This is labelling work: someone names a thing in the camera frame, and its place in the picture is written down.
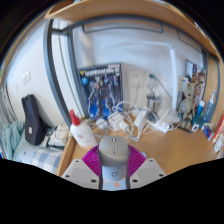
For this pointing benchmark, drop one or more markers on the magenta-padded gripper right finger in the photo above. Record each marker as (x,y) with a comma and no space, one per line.
(148,171)

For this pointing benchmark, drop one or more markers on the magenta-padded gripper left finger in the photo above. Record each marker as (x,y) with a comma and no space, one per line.
(78,171)

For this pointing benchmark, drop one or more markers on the grey computer mouse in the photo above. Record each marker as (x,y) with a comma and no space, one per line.
(113,156)

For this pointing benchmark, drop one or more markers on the bed with checked sheet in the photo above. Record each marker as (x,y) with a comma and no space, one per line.
(43,160)

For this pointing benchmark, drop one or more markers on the white bottle with red cap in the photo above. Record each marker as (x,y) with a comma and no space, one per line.
(83,133)

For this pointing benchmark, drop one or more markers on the white and black flat box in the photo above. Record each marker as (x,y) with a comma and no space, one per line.
(58,136)

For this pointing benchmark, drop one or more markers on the white power strip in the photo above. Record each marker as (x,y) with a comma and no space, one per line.
(163,127)

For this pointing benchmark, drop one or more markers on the white power adapter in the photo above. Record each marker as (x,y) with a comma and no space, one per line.
(140,117)

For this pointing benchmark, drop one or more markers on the small white charger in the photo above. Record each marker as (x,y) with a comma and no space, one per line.
(115,120)

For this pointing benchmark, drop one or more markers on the small white cube clock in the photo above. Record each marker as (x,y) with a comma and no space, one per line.
(195,127)

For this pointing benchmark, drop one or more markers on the black bag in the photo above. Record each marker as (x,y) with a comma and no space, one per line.
(33,123)

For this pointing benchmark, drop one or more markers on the metal cup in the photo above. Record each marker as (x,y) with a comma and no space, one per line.
(154,103)

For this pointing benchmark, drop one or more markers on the teal dish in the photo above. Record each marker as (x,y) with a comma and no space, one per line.
(199,120)

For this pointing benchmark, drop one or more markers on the blue tissue packet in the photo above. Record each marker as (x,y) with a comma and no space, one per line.
(208,130)

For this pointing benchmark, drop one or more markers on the teal blanket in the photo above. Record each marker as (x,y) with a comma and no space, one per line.
(11,138)

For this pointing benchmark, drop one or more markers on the tan robot figure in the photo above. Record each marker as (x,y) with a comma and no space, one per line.
(188,103)

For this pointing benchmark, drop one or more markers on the blue robot model kit box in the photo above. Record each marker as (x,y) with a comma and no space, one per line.
(100,90)

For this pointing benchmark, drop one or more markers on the blue spray bottle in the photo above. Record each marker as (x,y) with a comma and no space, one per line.
(210,110)

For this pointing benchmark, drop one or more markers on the white small carton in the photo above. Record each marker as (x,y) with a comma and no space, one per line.
(184,86)

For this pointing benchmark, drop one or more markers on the white desk lamp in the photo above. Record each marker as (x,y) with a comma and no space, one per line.
(173,73)

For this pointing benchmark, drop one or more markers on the colourful printed box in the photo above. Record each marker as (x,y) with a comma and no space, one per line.
(200,80)

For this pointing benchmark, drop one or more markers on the white wall switch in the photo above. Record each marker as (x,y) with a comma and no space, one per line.
(26,77)

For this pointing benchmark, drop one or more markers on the grey metal frame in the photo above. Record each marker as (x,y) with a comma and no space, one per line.
(50,66)

